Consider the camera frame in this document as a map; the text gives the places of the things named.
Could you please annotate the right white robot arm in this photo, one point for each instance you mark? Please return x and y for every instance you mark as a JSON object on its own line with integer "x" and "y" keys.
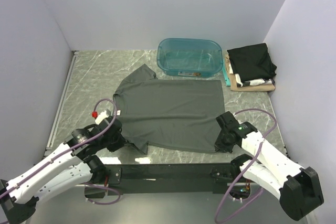
{"x": 298, "y": 189}

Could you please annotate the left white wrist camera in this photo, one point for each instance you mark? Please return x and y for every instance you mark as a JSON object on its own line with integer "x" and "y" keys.
{"x": 99, "y": 117}

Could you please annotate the white patterned folded t shirt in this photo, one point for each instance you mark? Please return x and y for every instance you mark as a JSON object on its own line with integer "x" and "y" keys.
{"x": 254, "y": 82}

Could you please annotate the aluminium frame rail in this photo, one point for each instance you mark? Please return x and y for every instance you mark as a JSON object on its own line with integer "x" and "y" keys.
{"x": 38, "y": 87}

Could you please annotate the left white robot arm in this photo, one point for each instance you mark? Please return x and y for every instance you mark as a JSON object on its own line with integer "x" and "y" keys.
{"x": 73, "y": 162}

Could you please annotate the teal plastic basin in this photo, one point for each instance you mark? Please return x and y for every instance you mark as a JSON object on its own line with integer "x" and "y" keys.
{"x": 189, "y": 57}

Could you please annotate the black folded t shirt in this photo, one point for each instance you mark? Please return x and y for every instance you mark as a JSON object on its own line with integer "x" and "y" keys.
{"x": 252, "y": 62}

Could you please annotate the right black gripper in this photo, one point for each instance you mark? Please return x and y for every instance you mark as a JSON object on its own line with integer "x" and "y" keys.
{"x": 220, "y": 147}

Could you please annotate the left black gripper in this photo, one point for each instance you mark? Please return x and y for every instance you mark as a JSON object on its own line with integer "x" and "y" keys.
{"x": 121, "y": 142}

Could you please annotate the black base beam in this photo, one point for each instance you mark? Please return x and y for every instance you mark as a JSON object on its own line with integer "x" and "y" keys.
{"x": 168, "y": 178}

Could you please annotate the grey t shirt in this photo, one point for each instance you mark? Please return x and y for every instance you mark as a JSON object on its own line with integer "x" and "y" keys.
{"x": 175, "y": 114}

